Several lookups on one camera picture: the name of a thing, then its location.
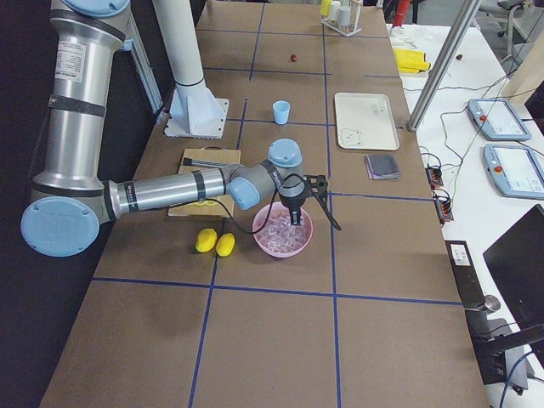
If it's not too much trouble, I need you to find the yellow plastic cup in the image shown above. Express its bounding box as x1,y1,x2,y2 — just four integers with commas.
320,0,332,17

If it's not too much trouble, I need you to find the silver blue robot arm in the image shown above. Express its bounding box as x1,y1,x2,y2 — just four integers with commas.
20,1,328,258

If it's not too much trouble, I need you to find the steel muddler black tip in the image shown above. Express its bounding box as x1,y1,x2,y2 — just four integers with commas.
182,157,225,168

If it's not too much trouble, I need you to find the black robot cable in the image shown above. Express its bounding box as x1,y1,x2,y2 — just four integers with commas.
203,173,343,235

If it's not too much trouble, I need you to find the cream bear print tray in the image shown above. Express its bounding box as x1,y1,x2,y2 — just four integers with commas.
334,93,400,151

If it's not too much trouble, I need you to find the black monitor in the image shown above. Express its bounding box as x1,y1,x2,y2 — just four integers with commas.
482,203,544,337

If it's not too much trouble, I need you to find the white cup rack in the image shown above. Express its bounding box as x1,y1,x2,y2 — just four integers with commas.
320,0,363,37

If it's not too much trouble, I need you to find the whole yellow lemon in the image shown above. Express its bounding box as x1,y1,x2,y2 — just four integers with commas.
216,233,235,258
195,228,218,253

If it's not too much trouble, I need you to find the light blue plastic cup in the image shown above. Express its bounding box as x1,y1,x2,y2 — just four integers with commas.
272,100,291,125

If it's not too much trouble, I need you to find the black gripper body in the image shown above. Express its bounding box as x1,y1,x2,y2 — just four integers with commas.
279,173,328,211

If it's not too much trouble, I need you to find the blue teach pendant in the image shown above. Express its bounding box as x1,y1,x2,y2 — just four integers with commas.
483,144,543,200
467,99,532,141

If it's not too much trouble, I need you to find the pink bowl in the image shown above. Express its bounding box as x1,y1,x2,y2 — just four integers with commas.
252,201,313,258

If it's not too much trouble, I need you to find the grey folded cloth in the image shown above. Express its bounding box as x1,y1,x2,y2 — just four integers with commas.
365,154,400,180

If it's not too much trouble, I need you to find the yellow cloth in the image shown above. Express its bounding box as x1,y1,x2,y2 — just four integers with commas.
393,48,431,73

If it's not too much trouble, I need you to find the aluminium frame post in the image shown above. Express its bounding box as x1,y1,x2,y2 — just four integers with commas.
406,0,481,132

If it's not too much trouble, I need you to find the wooden cutting board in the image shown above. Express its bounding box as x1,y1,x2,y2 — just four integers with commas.
167,147,241,218

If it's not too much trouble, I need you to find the pile of clear ice cubes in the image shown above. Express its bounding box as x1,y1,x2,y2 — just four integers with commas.
256,210,308,253

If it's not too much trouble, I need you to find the white plastic cup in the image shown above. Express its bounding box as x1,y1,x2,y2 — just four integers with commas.
336,6,351,26

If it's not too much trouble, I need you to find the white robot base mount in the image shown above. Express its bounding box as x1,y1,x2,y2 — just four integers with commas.
164,83,230,139

